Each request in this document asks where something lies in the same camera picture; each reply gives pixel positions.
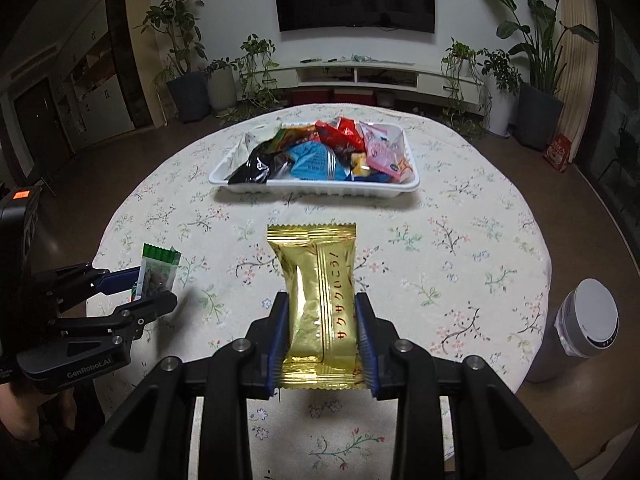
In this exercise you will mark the floral tablecloth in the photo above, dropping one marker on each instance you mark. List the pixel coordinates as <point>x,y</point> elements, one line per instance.
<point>450,260</point>

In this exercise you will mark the pink cartoon snack packet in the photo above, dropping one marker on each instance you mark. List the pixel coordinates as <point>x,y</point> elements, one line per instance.
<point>382,152</point>

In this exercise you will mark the black snack packet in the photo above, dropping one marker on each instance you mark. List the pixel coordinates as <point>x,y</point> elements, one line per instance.
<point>255,167</point>

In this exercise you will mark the trailing plant on cabinet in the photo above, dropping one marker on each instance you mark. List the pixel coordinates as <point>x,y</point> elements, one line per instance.
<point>462,67</point>

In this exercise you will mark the grey round plant pot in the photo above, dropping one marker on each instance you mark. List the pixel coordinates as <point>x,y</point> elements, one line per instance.
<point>222,90</point>

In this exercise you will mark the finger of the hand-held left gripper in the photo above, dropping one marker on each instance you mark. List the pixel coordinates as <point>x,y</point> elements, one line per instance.
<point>155,305</point>
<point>120,280</point>

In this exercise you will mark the person's left forearm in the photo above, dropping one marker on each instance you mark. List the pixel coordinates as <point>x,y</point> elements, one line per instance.
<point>20,410</point>

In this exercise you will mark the white grey cylindrical appliance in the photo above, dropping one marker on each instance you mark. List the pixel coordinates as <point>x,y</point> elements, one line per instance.
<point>590,320</point>

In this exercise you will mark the white plant pot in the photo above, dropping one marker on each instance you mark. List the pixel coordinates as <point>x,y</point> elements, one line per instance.
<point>502,107</point>

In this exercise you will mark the white plastic tray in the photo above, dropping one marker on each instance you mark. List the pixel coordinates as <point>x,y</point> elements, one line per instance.
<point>310,190</point>

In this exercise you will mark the large white snack packet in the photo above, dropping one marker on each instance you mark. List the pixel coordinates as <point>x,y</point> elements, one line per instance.
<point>252,142</point>

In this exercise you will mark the yellow snack packet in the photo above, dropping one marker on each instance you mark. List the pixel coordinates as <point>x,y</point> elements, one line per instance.
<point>359,164</point>

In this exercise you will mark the tall dark plant pot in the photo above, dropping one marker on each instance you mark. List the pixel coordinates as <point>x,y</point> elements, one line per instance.
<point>539,117</point>

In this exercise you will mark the colourful light blue snack packet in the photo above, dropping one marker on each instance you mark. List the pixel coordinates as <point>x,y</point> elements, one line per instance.
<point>315,160</point>

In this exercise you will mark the red snack packet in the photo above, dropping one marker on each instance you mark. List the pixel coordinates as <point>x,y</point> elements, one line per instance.
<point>340,132</point>

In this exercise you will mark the small green-topped snack packet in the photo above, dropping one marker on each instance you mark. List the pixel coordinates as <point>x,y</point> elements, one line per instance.
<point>155,270</point>

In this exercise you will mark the green snack packet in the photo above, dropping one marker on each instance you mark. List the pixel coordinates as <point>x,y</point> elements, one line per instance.
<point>287,137</point>

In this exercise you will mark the tall leafy plant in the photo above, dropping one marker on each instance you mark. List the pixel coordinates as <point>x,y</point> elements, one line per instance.
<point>175,30</point>

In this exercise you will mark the white TV cabinet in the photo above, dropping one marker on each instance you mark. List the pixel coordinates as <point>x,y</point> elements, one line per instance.
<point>320,72</point>

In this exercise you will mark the beige curtain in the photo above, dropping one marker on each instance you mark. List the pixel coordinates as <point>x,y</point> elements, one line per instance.
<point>570,110</point>

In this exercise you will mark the wooden wall cabinet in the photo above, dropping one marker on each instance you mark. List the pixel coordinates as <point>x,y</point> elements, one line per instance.
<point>100,70</point>

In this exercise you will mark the large broad-leaf plant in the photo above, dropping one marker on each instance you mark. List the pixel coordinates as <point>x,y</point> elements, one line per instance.
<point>530,35</point>

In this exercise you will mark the bushy plant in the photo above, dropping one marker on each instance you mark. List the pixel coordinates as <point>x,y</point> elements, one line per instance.
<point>500,70</point>

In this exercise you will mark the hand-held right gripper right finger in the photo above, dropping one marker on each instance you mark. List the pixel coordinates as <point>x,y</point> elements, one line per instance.
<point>365,340</point>

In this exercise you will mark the dark door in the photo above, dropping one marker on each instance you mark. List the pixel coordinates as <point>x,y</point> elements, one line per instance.
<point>42,127</point>

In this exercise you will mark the gold snack packet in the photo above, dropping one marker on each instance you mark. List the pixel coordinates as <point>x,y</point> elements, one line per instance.
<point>310,310</point>

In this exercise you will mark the dark square plant pot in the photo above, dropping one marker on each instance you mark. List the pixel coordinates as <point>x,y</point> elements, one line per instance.
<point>189,97</point>

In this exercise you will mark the red storage box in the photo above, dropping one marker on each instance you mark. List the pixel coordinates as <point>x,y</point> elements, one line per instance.
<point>310,96</point>
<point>355,96</point>

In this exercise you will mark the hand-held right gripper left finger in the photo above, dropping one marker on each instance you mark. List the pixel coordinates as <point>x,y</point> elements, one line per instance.
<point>280,340</point>

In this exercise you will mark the red paper bag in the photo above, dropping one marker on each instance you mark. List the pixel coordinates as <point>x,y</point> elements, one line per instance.
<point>557,152</point>

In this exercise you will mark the trailing floor plant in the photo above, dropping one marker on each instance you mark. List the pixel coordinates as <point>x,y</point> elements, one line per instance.
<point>257,67</point>

